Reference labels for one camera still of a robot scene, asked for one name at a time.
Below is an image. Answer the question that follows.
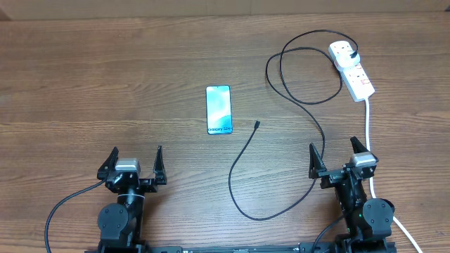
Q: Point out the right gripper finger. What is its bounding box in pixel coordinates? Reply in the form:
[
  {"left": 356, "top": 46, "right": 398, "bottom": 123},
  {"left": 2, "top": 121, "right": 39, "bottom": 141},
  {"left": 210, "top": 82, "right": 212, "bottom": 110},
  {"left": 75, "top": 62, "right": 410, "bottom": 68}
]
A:
[
  {"left": 309, "top": 143, "right": 327, "bottom": 179},
  {"left": 350, "top": 136, "right": 368, "bottom": 154}
]

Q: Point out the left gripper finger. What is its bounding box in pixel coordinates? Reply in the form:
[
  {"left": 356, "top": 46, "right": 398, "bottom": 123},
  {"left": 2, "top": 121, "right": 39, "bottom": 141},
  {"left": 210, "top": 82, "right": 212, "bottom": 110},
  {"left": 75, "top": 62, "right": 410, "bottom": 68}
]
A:
[
  {"left": 153, "top": 145, "right": 167, "bottom": 185},
  {"left": 97, "top": 147, "right": 119, "bottom": 180}
]

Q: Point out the black USB charging cable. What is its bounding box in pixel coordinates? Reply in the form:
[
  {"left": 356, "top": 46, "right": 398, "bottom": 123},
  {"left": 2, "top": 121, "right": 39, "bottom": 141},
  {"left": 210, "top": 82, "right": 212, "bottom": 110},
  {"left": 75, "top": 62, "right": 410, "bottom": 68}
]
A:
[{"left": 228, "top": 29, "right": 359, "bottom": 222}]

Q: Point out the Galaxy smartphone blue screen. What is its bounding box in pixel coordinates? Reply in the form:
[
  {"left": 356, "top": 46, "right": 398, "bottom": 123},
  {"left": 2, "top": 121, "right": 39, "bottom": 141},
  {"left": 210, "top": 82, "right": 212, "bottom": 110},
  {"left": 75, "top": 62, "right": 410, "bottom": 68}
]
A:
[{"left": 205, "top": 85, "right": 233, "bottom": 135}]

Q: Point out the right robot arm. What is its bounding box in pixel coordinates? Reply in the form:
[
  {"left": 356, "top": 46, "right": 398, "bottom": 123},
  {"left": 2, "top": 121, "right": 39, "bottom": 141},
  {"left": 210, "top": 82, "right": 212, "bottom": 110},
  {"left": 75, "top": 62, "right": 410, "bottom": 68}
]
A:
[{"left": 300, "top": 136, "right": 397, "bottom": 252}]

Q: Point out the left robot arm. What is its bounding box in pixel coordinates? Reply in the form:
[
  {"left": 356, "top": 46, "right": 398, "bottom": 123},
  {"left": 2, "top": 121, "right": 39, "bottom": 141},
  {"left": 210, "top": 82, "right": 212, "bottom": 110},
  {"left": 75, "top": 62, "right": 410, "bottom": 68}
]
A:
[{"left": 97, "top": 146, "right": 167, "bottom": 252}]

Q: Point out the white charger plug adapter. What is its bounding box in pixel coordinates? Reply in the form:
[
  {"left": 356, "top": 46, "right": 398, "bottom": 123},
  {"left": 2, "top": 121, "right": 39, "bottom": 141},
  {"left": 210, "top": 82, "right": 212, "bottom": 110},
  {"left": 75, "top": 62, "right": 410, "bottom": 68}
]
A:
[{"left": 334, "top": 53, "right": 361, "bottom": 72}]

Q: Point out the white power strip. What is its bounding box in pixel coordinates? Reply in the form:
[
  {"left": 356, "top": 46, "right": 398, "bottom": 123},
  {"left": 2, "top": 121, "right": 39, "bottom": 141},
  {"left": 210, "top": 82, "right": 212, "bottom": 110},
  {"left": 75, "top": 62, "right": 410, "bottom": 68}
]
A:
[{"left": 328, "top": 41, "right": 375, "bottom": 102}]

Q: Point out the white power strip cord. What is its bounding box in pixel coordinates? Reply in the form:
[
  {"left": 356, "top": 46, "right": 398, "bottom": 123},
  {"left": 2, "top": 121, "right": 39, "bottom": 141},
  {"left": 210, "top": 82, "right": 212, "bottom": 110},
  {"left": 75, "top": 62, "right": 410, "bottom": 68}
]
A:
[{"left": 364, "top": 98, "right": 424, "bottom": 253}]

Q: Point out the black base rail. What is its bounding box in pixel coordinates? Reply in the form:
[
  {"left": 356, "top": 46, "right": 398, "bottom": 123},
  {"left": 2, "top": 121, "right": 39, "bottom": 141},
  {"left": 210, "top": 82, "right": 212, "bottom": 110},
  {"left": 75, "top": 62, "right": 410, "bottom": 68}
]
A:
[{"left": 84, "top": 242, "right": 397, "bottom": 253}]

